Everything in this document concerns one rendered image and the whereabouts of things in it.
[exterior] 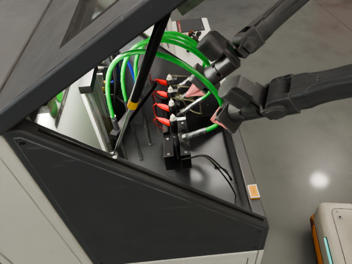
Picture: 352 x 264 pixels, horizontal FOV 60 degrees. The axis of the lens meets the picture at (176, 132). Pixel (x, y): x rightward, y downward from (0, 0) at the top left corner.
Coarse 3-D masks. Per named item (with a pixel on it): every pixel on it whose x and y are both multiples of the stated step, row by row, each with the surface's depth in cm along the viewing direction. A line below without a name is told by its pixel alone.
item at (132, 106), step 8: (168, 16) 45; (160, 24) 46; (152, 32) 47; (160, 32) 47; (152, 40) 48; (160, 40) 48; (152, 48) 49; (144, 56) 51; (152, 56) 50; (144, 64) 51; (144, 72) 52; (136, 80) 54; (144, 80) 54; (136, 88) 55; (136, 96) 56; (128, 104) 58; (136, 104) 58; (128, 112) 60; (128, 120) 62; (120, 136) 65; (112, 152) 69
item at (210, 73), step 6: (198, 66) 91; (210, 66) 88; (204, 72) 89; (210, 72) 88; (216, 72) 86; (198, 78) 88; (210, 78) 88; (216, 78) 88; (222, 78) 88; (204, 84) 90; (216, 84) 94; (210, 90) 91
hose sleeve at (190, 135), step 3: (201, 129) 92; (204, 129) 91; (192, 132) 95; (195, 132) 94; (198, 132) 93; (201, 132) 92; (204, 132) 92; (207, 132) 92; (186, 135) 96; (189, 135) 95; (192, 135) 95; (195, 135) 94; (198, 135) 94; (189, 138) 96
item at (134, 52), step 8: (120, 56) 82; (160, 56) 78; (168, 56) 77; (112, 64) 85; (184, 64) 77; (192, 72) 78; (208, 80) 79; (216, 96) 81; (112, 112) 100; (208, 128) 91
